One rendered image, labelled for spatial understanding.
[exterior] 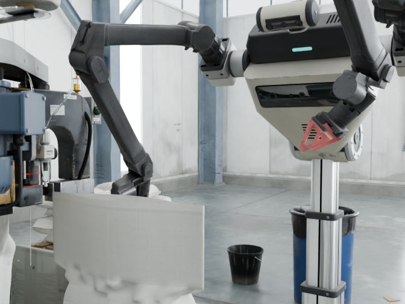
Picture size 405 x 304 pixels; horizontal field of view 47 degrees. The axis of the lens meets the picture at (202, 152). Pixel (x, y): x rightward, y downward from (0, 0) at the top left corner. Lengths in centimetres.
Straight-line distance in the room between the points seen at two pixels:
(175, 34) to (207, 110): 865
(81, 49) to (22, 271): 116
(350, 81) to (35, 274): 147
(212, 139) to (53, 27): 441
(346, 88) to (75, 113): 83
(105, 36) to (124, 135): 29
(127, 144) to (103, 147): 605
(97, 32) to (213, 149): 881
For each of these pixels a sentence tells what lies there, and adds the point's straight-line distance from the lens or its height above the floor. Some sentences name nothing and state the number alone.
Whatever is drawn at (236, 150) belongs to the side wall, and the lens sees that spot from 997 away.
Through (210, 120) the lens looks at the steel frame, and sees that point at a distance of 997.
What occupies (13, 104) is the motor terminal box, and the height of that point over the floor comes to 128.
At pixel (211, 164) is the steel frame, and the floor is 44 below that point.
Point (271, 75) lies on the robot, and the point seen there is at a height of 139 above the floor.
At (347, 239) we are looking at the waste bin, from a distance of 332.
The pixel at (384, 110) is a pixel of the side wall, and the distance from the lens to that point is 906.
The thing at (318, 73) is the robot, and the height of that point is 138.
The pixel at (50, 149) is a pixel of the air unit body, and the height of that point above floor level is 117.
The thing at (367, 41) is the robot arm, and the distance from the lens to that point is 108.
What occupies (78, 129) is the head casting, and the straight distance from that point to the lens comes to 151.
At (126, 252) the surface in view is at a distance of 118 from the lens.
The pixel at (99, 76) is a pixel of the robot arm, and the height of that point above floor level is 136.
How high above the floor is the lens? 123
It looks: 3 degrees down
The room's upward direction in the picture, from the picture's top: straight up
